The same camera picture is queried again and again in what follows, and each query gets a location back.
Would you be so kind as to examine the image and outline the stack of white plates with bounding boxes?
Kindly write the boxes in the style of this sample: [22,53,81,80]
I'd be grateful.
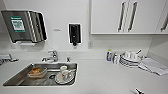
[118,50,143,69]

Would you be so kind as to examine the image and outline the small white bottle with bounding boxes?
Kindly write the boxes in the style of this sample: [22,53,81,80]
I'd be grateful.
[112,52,120,65]

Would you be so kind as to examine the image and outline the dish soap bottle blue label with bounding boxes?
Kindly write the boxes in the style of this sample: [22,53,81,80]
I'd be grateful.
[105,48,113,62]

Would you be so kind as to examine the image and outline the white saucer plate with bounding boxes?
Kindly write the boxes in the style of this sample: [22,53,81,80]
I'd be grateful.
[54,71,76,85]

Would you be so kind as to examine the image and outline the white cup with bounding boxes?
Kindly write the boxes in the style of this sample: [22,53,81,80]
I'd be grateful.
[59,65,70,81]

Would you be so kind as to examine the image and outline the small chrome sink knob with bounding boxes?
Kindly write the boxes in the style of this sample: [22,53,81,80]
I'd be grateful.
[65,56,72,63]

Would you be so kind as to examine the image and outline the black soap dispenser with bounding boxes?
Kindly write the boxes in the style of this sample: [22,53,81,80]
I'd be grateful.
[67,22,82,47]

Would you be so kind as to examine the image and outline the chrome faucet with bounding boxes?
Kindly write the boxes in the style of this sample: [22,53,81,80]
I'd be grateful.
[41,49,60,64]

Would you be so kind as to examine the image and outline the bowl with orange remains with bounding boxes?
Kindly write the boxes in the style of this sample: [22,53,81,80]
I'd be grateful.
[27,66,48,80]

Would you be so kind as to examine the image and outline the steel sink basin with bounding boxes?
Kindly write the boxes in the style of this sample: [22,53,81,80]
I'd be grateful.
[2,61,79,88]

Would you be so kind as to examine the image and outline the steel paper towel dispenser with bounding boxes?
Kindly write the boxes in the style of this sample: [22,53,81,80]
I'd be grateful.
[0,8,49,45]

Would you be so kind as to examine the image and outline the black drying rack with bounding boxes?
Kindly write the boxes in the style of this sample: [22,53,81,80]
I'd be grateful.
[0,52,20,66]

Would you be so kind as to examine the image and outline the white wall outlet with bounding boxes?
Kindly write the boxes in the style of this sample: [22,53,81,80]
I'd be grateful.
[87,40,93,50]

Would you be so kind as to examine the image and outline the black cabinet handle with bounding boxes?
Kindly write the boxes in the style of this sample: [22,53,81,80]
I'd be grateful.
[160,12,168,33]
[127,1,139,33]
[116,1,127,33]

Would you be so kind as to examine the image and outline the white wall cabinet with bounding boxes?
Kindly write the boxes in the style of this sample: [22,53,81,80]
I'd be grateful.
[90,0,168,35]

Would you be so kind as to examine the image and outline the small wall label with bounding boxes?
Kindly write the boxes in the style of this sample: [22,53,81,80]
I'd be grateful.
[52,28,62,32]

